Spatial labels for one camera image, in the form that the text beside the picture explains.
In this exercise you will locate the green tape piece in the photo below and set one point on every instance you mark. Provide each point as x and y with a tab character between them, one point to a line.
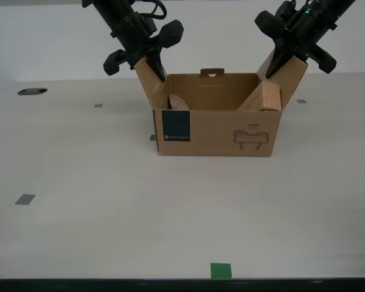
153	137
221	270

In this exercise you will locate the speckled pink granite rock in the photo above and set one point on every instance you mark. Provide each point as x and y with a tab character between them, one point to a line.
179	102

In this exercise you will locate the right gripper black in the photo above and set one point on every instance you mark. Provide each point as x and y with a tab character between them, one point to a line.
298	36

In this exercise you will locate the wrist black camera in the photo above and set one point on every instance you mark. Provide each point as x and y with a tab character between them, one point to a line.
295	10
147	25

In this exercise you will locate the light wooden block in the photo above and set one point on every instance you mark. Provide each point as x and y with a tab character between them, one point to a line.
266	97

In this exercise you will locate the brown cardboard box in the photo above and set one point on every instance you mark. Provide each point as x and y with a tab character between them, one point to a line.
216	134

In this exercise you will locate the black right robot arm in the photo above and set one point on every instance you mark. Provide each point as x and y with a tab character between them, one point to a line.
337	7

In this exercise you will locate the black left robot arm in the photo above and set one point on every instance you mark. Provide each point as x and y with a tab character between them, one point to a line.
109	12

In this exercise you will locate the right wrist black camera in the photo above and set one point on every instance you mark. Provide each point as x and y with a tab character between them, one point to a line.
295	10

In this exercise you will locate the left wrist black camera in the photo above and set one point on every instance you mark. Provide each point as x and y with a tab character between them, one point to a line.
147	25

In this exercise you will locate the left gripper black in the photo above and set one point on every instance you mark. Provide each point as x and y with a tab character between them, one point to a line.
140	45

